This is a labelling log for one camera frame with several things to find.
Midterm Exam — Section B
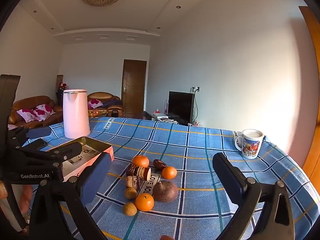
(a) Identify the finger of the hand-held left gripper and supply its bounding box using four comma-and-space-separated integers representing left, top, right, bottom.
7, 127, 52, 147
15, 141, 83, 170

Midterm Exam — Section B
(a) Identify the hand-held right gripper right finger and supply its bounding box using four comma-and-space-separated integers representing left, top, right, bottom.
212, 152, 296, 240

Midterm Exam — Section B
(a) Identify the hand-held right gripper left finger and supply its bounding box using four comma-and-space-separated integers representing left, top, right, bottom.
28, 152, 113, 240

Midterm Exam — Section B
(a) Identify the pink metal tin box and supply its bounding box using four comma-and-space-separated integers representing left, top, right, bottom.
46, 136, 115, 182

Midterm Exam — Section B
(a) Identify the brown snack cake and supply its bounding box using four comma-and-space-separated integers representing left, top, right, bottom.
126, 164, 152, 181
126, 175, 140, 190

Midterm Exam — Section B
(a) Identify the longan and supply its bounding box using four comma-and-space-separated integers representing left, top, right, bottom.
124, 187, 138, 200
123, 202, 138, 216

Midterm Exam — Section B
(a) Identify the orange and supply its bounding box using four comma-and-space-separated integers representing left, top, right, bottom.
135, 193, 155, 212
132, 155, 150, 168
161, 166, 178, 180

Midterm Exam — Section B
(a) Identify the dark brown date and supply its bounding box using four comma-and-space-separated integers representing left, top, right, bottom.
153, 159, 167, 171

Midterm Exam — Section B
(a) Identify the large brown round fruit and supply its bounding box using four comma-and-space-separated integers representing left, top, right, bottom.
153, 180, 178, 202

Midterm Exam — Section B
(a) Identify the black smartphone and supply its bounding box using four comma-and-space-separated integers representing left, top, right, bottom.
21, 139, 48, 151

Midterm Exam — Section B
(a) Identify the brown leather sofa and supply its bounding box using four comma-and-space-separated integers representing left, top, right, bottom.
9, 95, 63, 129

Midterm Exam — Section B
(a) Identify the pink electric kettle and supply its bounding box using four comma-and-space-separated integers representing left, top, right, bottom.
62, 89, 91, 139

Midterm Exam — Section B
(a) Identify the white printed mug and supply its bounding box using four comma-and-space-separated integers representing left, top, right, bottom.
234, 129, 265, 159

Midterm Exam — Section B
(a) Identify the blue plaid tablecloth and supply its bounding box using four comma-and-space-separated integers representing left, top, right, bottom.
7, 116, 318, 240

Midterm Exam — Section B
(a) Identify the brown leather armchair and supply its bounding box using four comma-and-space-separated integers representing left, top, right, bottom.
87, 92, 124, 117

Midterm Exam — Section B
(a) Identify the low television stand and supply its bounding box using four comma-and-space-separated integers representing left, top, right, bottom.
143, 111, 180, 125

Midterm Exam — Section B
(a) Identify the black television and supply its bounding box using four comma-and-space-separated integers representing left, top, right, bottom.
168, 91, 195, 124

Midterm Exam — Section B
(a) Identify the dark brown room door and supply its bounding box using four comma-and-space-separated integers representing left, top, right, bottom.
121, 59, 147, 115

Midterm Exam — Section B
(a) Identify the light wooden door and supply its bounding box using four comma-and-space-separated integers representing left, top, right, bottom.
299, 6, 320, 188

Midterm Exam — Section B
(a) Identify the black television cable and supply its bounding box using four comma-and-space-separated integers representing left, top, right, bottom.
191, 87, 199, 125

